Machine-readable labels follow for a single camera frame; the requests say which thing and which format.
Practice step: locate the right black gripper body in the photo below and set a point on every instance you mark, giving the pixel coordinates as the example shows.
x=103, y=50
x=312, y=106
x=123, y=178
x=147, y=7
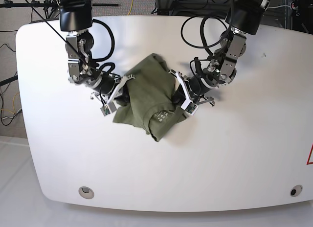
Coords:
x=103, y=84

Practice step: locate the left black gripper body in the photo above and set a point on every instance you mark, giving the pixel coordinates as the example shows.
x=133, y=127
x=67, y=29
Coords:
x=198, y=86

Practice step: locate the olive green T-shirt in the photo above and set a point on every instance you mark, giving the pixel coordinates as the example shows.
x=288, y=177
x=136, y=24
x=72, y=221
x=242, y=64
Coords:
x=150, y=106

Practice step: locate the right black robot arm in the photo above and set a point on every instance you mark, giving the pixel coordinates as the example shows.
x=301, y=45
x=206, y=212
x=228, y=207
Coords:
x=95, y=73

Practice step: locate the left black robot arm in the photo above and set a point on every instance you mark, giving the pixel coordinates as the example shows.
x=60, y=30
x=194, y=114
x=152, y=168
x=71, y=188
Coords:
x=243, y=18

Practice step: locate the black tripod stand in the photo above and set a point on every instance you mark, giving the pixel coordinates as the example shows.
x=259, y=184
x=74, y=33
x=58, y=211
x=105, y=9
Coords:
x=29, y=6

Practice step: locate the left table grommet hole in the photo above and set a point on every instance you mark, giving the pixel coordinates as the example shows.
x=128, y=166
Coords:
x=86, y=192

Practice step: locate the table grommet hole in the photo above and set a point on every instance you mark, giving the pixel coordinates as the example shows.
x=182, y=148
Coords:
x=86, y=192
x=296, y=190

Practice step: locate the right table grommet hole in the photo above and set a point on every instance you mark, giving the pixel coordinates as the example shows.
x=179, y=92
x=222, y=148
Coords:
x=296, y=190

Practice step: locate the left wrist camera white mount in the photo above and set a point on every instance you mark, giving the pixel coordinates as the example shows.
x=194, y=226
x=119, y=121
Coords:
x=190, y=105

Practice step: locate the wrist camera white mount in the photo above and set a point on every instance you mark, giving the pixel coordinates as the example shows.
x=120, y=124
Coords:
x=107, y=101
x=190, y=105

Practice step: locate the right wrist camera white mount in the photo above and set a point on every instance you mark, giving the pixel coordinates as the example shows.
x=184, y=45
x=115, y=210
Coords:
x=107, y=101

